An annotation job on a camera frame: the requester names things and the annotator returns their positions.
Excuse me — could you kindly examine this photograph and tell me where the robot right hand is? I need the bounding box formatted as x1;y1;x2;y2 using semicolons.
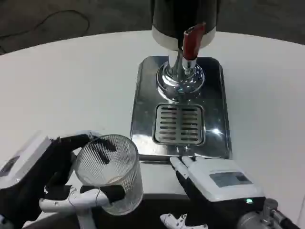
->
160;155;266;228

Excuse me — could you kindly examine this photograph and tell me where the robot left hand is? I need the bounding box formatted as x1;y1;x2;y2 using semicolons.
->
0;130;127;229

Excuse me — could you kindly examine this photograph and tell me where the clear ribbed glass cup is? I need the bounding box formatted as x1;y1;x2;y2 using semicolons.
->
74;134;144;216

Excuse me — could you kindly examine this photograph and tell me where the slotted steel tray grid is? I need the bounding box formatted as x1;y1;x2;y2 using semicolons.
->
152;103;206;145

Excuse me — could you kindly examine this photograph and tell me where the steel drip tray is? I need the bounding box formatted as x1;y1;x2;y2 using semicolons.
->
129;55;233;166

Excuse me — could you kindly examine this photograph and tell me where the black and white drink dispenser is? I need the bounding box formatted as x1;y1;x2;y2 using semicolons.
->
151;0;217;96

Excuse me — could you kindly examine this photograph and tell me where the red tap handle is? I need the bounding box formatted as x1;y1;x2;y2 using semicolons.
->
182;22;206;61

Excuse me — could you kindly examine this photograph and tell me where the black floor cable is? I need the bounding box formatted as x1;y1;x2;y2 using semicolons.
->
0;9;91;54

